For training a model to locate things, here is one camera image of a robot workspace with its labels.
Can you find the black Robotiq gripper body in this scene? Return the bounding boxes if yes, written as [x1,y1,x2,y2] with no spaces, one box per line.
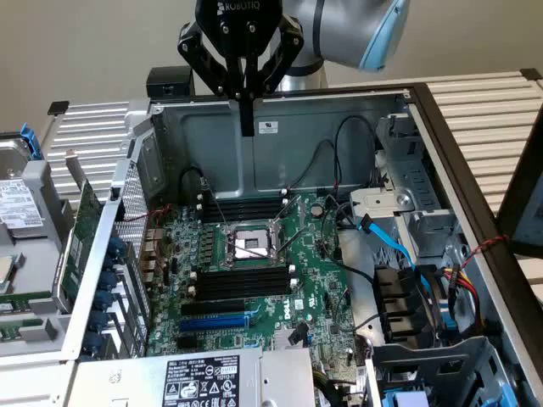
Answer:
[193,0,284,59]

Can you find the black box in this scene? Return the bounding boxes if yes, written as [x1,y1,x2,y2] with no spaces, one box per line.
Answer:
[145,66,196,100]

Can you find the grey open PC case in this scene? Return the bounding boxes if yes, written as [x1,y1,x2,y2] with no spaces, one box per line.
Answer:
[59,82,543,407]

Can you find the grey metal disk bay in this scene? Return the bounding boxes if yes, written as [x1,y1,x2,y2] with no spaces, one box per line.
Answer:
[374,113,460,273]

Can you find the silver CPU socket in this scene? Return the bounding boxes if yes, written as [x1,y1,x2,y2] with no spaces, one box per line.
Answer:
[221,220,285,270]

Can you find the green Dell motherboard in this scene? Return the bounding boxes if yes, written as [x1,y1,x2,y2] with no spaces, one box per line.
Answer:
[146,192,358,371]

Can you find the green graphics card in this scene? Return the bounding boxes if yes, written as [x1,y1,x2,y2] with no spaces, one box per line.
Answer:
[52,153,105,315]

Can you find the silver hard disk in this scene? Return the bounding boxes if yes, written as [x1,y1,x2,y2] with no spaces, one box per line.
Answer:
[0,138,47,239]

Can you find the long black expansion slot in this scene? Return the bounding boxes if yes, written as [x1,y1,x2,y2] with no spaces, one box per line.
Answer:
[181,298,247,317]

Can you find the blue expansion slot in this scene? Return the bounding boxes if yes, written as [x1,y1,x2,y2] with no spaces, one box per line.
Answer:
[178,315,249,334]

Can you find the black case fan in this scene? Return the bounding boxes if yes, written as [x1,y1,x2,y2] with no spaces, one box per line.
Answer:
[372,264,442,345]

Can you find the black framed screen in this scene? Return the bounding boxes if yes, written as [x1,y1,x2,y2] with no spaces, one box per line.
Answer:
[495,105,543,260]

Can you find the silver finned heat sink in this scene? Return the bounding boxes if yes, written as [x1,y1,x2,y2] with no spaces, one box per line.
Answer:
[272,327,307,351]

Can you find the blue plastic tab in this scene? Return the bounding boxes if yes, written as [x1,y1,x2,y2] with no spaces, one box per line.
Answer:
[440,309,458,337]

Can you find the grey power supply with label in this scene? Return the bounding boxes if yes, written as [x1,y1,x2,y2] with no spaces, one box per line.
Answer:
[74,345,316,407]

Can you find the grey drive cage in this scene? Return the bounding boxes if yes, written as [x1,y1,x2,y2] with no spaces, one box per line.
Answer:
[366,335,525,407]

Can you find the blue plastic drive carrier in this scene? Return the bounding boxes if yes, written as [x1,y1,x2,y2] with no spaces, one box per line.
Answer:
[383,389,430,407]

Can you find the thin black looped wire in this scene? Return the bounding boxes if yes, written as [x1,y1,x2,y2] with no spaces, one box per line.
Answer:
[333,114,380,200]

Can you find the red and black wire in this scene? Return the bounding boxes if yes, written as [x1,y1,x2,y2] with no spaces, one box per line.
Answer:
[296,139,338,190]

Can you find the thick black looped wire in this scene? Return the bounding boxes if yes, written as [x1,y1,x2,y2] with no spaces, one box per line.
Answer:
[179,165,206,210]

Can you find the thin red wire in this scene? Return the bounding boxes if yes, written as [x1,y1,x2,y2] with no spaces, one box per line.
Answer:
[145,203,176,224]

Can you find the silver metal bracket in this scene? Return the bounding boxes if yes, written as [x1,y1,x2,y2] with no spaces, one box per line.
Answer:
[349,187,415,232]

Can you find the blue plastic disk bracket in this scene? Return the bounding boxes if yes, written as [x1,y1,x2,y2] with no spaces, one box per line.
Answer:
[20,121,46,163]

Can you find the blue SATA wire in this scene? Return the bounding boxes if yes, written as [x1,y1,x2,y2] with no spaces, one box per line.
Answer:
[357,213,419,273]

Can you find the thick black cable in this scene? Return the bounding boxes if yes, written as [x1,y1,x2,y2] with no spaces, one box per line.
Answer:
[319,198,377,289]

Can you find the red black twisted wire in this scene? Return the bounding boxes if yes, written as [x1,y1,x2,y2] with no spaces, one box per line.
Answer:
[459,233,511,270]

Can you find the black wire connector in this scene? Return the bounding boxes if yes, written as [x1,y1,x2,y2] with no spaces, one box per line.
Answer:
[288,321,309,347]

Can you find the yellow red power wire bundle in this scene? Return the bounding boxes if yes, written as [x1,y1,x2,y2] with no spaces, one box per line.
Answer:
[440,265,487,337]

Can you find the black yellow supply wire bundle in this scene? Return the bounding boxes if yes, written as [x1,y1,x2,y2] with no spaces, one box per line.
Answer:
[312,367,367,407]

